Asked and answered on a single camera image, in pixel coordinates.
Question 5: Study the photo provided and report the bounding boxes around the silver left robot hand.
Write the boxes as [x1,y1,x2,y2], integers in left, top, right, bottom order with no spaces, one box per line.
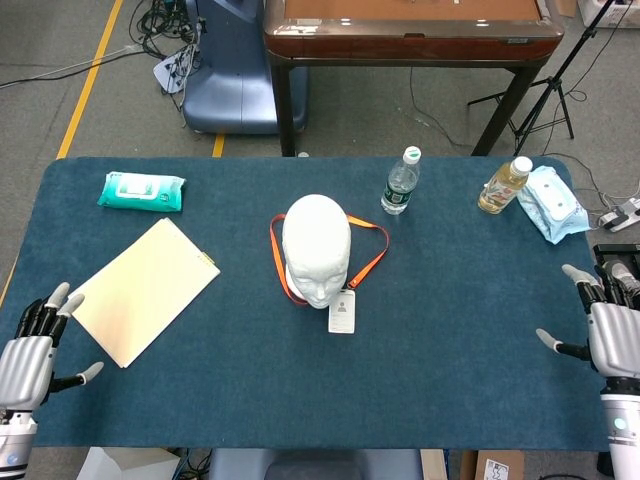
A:
[0,281,105,412]

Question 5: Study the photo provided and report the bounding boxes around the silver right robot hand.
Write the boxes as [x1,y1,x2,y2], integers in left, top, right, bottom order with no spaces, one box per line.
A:
[535,263,640,381]

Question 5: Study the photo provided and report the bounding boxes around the orange lanyard with metal clips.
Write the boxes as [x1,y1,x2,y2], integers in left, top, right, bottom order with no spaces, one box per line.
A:
[269,213,391,306]

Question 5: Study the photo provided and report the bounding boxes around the white ID badge holder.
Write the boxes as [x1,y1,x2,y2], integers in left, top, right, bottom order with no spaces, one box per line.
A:
[327,288,357,335]

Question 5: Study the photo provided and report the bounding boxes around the white foam mannequin head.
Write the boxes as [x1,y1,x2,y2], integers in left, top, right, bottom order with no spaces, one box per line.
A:
[281,194,351,310]

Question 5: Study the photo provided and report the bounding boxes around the grey black sneaker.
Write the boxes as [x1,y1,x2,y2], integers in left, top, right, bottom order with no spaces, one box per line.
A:
[612,260,640,301]

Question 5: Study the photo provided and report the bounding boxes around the black pedal device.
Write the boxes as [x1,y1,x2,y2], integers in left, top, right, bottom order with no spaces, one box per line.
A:
[593,243,640,281]

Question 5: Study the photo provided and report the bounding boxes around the white power strip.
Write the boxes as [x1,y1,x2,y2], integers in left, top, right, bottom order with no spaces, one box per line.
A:
[598,197,640,233]

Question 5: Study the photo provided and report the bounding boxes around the white cardboard box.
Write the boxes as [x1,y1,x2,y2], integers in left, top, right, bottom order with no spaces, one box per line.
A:
[75,446,181,480]

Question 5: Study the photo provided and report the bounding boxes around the cream paper notebook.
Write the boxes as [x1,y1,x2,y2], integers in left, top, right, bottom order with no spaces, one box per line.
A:
[64,217,222,370]

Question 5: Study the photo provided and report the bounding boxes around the light blue wet wipes pack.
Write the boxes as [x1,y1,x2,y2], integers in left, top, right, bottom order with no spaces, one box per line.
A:
[516,165,592,246]

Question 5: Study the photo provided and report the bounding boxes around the dark blue table cloth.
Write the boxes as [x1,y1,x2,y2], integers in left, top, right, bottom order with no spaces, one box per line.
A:
[0,156,621,451]

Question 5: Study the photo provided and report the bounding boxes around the brown cardboard box with label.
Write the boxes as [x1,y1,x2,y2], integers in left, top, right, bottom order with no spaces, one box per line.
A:
[459,449,526,480]

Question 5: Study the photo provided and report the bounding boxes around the yellow tea drink bottle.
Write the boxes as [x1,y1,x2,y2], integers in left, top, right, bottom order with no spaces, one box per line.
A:
[477,155,534,216]

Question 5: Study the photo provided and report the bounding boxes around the green wet wipes pack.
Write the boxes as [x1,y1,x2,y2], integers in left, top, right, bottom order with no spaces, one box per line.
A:
[96,171,187,211]

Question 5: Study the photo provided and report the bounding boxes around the black tripod stand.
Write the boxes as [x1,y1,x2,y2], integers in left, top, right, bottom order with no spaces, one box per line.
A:
[467,0,626,156]

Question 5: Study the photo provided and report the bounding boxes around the clear water bottle green label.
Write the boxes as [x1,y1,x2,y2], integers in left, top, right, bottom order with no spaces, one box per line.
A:
[380,145,424,216]

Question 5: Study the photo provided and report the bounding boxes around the blue grey robot torso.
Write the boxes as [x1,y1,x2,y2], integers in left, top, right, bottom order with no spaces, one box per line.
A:
[207,448,424,480]

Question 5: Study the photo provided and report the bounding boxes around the white storage boxes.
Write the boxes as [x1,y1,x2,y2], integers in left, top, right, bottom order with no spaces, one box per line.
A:
[577,0,640,29]

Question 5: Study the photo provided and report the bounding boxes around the white socket board with plugs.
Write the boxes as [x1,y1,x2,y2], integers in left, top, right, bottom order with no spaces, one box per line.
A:
[152,45,201,95]

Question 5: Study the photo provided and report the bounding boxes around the blue machine base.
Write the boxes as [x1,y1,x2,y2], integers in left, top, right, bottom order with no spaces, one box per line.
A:
[181,0,309,135]

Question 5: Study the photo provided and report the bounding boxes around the brown mahjong table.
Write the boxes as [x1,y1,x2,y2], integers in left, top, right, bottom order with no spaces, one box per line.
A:
[263,0,565,158]

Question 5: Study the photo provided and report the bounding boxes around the black cable bundle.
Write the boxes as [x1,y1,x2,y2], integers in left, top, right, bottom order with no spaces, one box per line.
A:
[130,0,206,56]

